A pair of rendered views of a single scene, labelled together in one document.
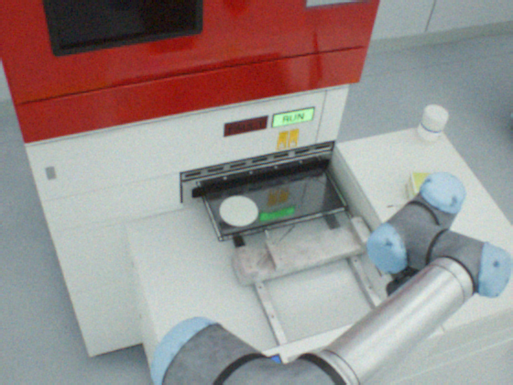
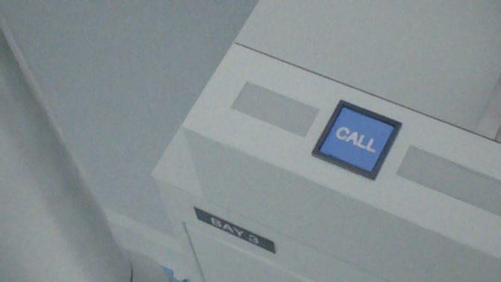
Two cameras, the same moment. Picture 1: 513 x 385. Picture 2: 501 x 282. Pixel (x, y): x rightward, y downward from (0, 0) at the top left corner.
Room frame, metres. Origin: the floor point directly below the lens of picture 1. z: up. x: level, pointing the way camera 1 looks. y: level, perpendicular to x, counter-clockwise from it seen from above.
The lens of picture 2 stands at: (0.31, -0.36, 1.64)
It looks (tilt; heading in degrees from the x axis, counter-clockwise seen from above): 60 degrees down; 63
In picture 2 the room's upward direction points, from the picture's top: 10 degrees counter-clockwise
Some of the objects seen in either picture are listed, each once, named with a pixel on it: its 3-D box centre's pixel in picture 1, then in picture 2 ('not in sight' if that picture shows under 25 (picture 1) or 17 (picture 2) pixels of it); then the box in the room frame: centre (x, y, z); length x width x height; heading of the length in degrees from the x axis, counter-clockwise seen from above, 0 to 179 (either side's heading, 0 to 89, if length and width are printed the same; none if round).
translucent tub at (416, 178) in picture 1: (422, 190); not in sight; (1.09, -0.42, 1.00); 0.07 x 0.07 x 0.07; 7
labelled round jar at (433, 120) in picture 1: (431, 125); not in sight; (1.34, -0.46, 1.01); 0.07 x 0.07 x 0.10
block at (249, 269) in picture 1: (246, 261); not in sight; (0.86, 0.02, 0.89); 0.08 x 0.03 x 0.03; 26
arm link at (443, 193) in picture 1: (435, 206); not in sight; (0.68, -0.29, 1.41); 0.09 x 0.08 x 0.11; 140
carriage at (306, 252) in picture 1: (302, 253); not in sight; (0.93, -0.13, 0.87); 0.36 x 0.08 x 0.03; 116
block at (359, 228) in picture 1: (361, 231); not in sight; (1.00, -0.27, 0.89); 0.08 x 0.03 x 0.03; 26
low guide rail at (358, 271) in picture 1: (347, 251); not in sight; (0.98, -0.25, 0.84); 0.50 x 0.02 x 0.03; 26
